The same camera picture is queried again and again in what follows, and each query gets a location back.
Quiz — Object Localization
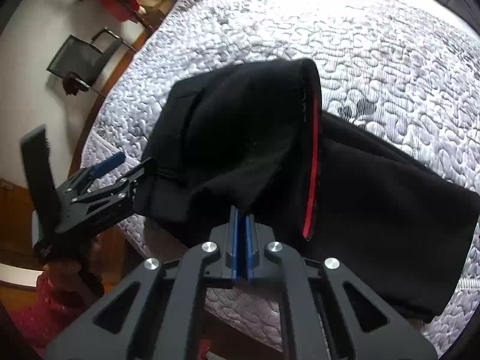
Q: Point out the black pants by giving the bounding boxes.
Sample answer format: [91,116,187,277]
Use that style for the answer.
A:
[134,59,479,322]

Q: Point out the person's left hand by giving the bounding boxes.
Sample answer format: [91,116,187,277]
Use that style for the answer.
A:
[43,238,104,302]

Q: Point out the black mesh chair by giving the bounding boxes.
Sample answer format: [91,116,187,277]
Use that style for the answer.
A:
[46,27,137,98]

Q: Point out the red bag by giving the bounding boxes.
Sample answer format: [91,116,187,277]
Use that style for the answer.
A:
[100,0,140,22]

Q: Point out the grey quilted mattress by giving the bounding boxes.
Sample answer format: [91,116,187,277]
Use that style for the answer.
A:
[79,0,480,353]

